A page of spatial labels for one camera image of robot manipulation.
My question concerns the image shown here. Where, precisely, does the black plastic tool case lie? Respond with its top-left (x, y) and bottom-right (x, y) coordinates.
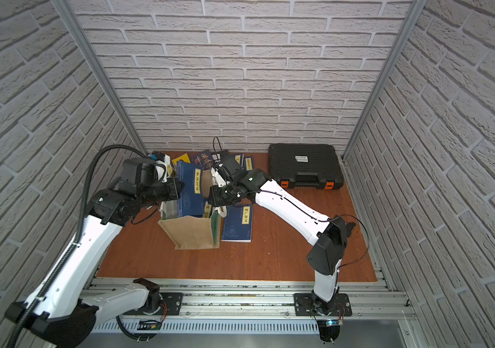
top-left (268, 144), bottom-right (345, 190)

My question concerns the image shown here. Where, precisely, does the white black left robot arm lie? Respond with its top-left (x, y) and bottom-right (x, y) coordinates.
top-left (5, 152), bottom-right (184, 347)

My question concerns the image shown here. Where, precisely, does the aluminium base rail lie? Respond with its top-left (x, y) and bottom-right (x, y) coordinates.
top-left (121, 279), bottom-right (416, 334)

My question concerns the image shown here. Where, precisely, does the blue book yellow label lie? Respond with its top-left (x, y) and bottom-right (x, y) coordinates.
top-left (243, 156), bottom-right (254, 172)
top-left (233, 154), bottom-right (245, 168)

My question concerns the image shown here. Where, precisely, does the dark portrait book gold title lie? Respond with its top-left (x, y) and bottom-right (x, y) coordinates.
top-left (192, 150), bottom-right (215, 171)

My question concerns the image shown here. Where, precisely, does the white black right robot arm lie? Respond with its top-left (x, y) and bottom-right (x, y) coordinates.
top-left (208, 157), bottom-right (356, 307)

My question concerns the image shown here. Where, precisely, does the aluminium frame post left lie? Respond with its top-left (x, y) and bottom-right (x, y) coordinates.
top-left (52, 0), bottom-right (147, 153)

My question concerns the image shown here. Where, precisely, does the aluminium frame post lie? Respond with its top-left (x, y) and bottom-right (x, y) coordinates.
top-left (52, 0), bottom-right (147, 153)
top-left (341, 0), bottom-right (427, 162)

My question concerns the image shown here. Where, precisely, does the black corrugated cable conduit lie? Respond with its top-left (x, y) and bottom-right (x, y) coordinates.
top-left (6, 144), bottom-right (148, 348)

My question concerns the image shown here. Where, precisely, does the aluminium frame post right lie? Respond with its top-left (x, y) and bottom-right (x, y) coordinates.
top-left (341, 0), bottom-right (427, 162)

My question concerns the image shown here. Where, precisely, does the yellow cartoon cover book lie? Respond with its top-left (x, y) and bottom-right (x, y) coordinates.
top-left (172, 153), bottom-right (192, 166)

